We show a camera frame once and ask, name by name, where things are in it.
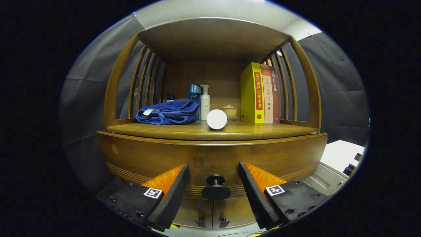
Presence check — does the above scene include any white drawer cabinet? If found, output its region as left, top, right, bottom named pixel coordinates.
left=303, top=140, right=365, bottom=197

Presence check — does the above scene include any black round drawer knob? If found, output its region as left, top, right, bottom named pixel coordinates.
left=201, top=174, right=231, bottom=200

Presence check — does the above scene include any wooden countertop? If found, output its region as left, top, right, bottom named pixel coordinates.
left=106, top=119, right=319, bottom=141

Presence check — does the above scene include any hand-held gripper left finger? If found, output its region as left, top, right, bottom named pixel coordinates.
left=95, top=164, right=191, bottom=232

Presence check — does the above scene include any folded blue towel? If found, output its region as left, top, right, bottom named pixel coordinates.
left=136, top=100, right=200, bottom=125

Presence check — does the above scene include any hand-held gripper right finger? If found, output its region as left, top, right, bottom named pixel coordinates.
left=237, top=161, right=329, bottom=230

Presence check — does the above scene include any brown wooden cabinet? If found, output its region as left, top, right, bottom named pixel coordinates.
left=97, top=17, right=329, bottom=229

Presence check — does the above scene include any white green cosmetic tube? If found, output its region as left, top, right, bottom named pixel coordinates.
left=207, top=109, right=228, bottom=130

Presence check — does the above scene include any white pump bottle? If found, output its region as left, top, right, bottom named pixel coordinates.
left=200, top=84, right=211, bottom=121

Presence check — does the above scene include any thick yellow book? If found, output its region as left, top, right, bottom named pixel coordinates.
left=240, top=62, right=265, bottom=124

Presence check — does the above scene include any wooden cabinet door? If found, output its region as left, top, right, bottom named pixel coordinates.
left=212, top=197, right=260, bottom=228
left=173, top=197, right=214, bottom=228

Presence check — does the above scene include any brown book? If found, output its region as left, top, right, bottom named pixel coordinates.
left=270, top=66, right=282, bottom=123

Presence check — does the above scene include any brown wooden drawer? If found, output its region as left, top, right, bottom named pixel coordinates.
left=98, top=131, right=329, bottom=199

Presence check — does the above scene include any teal blue cosmetic bottle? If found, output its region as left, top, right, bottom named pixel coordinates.
left=189, top=84, right=201, bottom=103

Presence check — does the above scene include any beige lidded tea cup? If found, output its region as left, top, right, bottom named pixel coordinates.
left=221, top=105, right=239, bottom=120

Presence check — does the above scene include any orange and white book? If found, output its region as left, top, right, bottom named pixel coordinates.
left=260, top=64, right=274, bottom=123

